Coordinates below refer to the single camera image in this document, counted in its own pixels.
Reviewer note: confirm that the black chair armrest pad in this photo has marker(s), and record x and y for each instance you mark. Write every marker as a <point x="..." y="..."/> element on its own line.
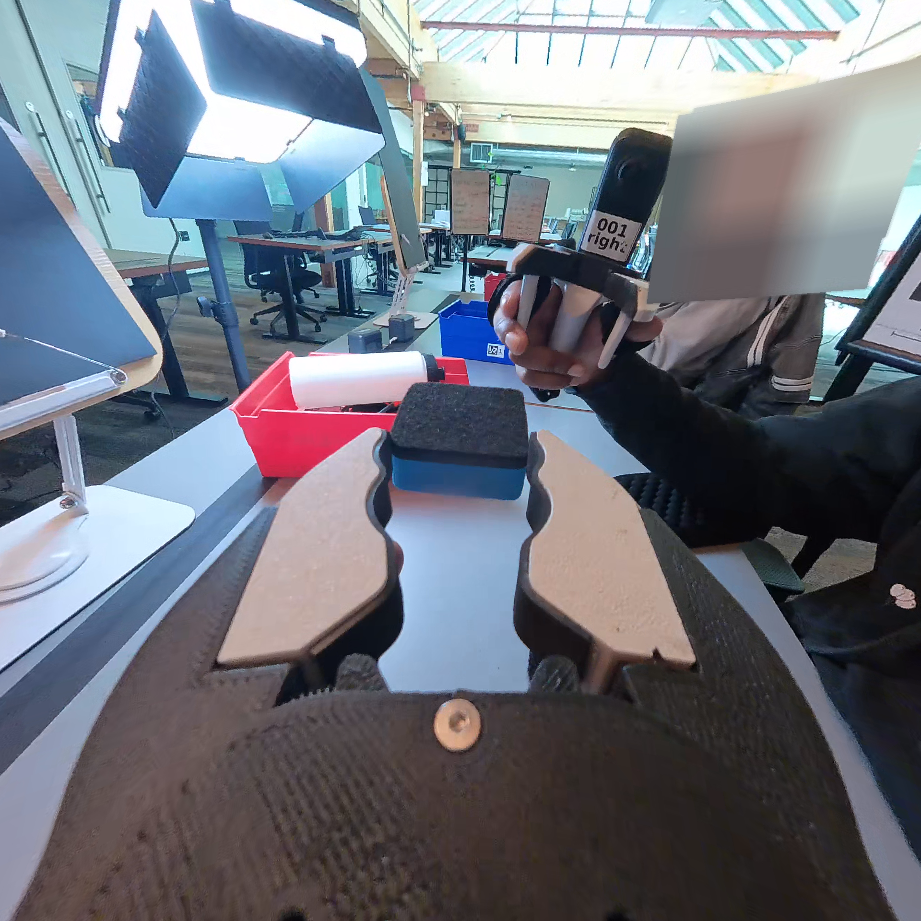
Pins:
<point x="683" y="511"/>

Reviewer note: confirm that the ceiling projector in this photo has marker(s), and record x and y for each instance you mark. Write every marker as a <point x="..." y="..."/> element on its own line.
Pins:
<point x="683" y="8"/>

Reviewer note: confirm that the brown whiteboard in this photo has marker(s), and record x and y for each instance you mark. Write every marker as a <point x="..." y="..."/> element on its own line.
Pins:
<point x="470" y="201"/>
<point x="525" y="208"/>

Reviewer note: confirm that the dark grey cube charger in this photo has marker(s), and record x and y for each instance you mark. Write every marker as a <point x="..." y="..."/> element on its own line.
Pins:
<point x="364" y="340"/>
<point x="401" y="329"/>

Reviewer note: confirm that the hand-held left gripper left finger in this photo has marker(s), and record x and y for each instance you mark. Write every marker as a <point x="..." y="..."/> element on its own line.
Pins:
<point x="316" y="561"/>

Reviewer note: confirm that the blue storage bin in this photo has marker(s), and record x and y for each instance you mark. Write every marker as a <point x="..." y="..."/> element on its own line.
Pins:
<point x="468" y="338"/>

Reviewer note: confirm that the wooden office desk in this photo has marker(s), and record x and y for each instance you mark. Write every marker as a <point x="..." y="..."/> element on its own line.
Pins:
<point x="151" y="263"/>
<point x="316" y="241"/>

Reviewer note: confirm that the grey board on stand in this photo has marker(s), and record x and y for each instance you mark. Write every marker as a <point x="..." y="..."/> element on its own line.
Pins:
<point x="396" y="180"/>

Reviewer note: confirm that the framed marker sign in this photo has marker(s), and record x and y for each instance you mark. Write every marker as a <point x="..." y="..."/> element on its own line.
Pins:
<point x="892" y="316"/>

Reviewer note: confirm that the white board stand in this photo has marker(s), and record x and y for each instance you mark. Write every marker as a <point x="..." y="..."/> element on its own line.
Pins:
<point x="93" y="547"/>

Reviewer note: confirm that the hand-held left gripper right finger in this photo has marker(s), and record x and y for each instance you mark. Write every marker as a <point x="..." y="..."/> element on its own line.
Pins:
<point x="604" y="568"/>

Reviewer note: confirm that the blue board eraser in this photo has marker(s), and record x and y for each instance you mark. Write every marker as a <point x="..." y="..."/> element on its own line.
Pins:
<point x="460" y="446"/>

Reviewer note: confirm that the person's right hand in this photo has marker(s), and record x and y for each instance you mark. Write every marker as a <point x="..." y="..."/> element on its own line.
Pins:
<point x="547" y="367"/>

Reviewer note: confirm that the studio light panel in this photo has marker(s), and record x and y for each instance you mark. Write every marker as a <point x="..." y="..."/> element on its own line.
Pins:
<point x="237" y="108"/>

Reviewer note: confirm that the red storage bin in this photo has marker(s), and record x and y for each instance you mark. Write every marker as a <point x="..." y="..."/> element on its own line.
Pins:
<point x="495" y="286"/>
<point x="288" y="446"/>

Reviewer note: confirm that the black office chair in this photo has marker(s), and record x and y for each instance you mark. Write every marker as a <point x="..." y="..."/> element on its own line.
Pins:
<point x="280" y="277"/>

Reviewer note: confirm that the person's right forearm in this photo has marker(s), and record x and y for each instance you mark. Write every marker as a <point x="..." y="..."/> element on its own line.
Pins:
<point x="719" y="460"/>

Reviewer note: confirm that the black light stand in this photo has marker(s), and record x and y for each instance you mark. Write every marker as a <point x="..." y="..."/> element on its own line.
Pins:
<point x="219" y="302"/>

